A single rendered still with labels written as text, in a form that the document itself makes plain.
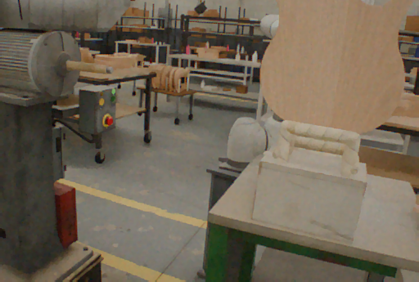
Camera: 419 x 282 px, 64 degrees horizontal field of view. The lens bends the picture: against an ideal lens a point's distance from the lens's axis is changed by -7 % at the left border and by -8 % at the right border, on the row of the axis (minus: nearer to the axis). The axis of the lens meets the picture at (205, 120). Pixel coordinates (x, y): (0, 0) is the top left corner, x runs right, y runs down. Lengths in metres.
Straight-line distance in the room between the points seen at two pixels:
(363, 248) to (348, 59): 0.47
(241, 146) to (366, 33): 1.13
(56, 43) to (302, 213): 1.03
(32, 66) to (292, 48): 0.90
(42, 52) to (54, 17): 0.18
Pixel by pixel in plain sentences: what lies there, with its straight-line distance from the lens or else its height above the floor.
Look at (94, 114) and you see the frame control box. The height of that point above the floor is 1.02.
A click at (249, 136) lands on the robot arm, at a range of 1.85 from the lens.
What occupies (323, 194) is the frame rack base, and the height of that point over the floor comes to 1.05.
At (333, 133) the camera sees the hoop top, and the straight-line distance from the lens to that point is 0.89.
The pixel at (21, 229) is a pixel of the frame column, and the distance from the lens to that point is 1.74.
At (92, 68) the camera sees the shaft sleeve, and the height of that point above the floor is 1.25.
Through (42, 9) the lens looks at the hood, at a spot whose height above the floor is 1.45.
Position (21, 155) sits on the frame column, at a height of 0.87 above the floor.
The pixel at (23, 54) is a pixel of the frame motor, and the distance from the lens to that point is 1.44.
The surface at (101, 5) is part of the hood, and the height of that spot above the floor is 1.47.
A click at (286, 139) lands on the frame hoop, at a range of 0.91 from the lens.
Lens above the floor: 1.41
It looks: 14 degrees down
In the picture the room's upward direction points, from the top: 5 degrees clockwise
